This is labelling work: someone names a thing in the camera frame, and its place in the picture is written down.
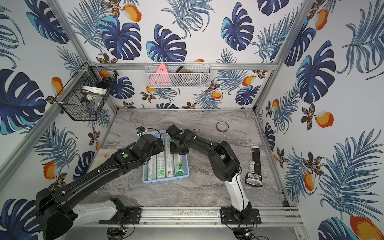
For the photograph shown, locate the light blue plastic basket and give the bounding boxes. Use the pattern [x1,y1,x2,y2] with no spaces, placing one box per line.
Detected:
[142,130,190,184]

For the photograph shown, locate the plastic wrap roll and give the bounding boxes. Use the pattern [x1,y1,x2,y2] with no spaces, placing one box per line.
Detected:
[147,159,156,181]
[174,154,184,176]
[165,135,175,178]
[156,152,166,180]

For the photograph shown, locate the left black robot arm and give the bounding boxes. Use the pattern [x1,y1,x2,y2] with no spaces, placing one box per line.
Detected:
[36,134,165,240]

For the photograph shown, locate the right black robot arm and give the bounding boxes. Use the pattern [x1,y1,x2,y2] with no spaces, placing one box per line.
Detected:
[166,125,252,218]

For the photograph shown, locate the brown item in basket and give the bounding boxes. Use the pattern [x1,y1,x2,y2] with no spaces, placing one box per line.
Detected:
[176,66,192,74]

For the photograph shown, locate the white bowl in basket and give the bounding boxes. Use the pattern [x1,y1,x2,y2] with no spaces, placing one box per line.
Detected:
[82,86,107,96]

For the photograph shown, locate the pink triangular item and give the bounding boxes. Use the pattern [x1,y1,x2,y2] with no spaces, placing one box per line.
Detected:
[149,63,172,88]

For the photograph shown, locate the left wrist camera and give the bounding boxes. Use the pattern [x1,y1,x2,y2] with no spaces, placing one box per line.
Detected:
[136,127,146,136]

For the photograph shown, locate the white wire wall basket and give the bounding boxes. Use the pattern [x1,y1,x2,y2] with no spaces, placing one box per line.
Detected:
[145,62,212,88]

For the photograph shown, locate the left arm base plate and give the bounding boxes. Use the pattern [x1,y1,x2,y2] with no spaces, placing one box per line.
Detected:
[99,206,143,225]

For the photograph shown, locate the black wire wall basket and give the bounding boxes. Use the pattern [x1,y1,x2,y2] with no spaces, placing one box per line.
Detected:
[55,62,119,121]

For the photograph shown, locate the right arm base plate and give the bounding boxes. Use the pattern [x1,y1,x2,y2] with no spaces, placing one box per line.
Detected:
[220,206,262,225]

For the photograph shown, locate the aluminium front rail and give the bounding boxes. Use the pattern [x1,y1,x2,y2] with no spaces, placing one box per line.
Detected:
[98,205,304,228]

